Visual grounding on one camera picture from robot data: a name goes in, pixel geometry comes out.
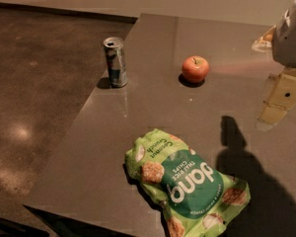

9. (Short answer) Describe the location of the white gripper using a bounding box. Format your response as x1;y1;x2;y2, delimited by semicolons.
252;0;296;131

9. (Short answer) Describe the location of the red apple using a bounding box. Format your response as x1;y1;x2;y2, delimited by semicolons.
182;55;209;83

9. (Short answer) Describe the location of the green rice chip bag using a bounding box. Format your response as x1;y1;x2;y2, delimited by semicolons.
125;129;251;237

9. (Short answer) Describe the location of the silver drink can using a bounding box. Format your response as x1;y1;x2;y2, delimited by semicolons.
103;37;127;88

